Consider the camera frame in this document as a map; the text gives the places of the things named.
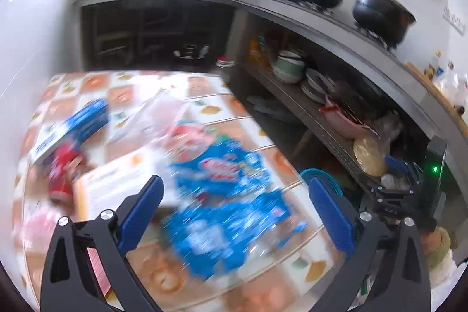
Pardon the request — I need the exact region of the pink cloth roll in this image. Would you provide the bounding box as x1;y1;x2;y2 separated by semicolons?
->
16;204;63;255

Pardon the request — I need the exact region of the blue plastic basket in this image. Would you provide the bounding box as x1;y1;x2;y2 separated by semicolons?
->
300;168;344;200

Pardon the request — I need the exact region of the pink basin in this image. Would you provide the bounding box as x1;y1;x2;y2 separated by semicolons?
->
320;96;381;139

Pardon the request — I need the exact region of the white printed cardboard box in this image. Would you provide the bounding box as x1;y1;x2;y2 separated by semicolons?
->
73;147;176;298

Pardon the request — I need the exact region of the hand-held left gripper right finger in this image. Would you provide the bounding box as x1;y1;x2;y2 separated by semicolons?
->
308;177;432;312

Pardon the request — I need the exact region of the red cartoon snack bag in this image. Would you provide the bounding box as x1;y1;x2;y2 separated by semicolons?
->
168;120;217;163

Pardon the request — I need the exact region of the clear green-label plastic bottle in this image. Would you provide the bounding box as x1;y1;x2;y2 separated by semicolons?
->
124;89;191;152

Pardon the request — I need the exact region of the wooden cutting board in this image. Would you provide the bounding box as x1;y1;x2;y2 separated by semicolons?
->
404;61;468;130

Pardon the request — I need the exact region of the red drink can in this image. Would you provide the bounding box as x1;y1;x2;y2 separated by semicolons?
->
47;142;90;204

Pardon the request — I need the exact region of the clear plastic bag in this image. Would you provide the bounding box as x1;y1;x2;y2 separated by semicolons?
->
376;111;403;149

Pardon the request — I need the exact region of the round tan lid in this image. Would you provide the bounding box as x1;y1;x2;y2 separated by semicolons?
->
353;137;389;177

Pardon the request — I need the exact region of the patterned tile-print tablecloth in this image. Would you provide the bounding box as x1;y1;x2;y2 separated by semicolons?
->
11;71;352;312

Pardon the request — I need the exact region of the stack of white plates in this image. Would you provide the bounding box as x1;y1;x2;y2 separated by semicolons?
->
301;68;338;105

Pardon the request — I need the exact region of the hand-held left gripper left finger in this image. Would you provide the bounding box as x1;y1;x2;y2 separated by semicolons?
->
39;175;164;312

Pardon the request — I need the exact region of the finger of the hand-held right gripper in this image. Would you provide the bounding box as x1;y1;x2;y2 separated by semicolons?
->
384;156;422;188
360;184;422;225

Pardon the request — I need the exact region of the white perforated basket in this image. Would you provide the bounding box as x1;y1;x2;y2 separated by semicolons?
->
248;63;432;196

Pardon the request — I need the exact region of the blue snack packet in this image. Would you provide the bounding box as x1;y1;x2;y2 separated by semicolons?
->
164;191;308;280
172;138;276;196

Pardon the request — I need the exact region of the blue toothpaste box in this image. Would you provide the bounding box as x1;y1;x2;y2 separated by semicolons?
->
29;99;110;163

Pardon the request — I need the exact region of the person's right forearm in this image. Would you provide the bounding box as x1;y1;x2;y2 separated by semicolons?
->
420;224;458;292

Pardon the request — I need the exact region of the black pot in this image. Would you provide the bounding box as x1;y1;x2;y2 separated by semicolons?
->
173;44;210;70

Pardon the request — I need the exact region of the yellow oil bottle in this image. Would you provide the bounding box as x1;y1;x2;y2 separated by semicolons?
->
249;36;272;68

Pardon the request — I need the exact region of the dark cooking pot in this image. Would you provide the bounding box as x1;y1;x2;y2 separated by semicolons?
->
352;0;417;46

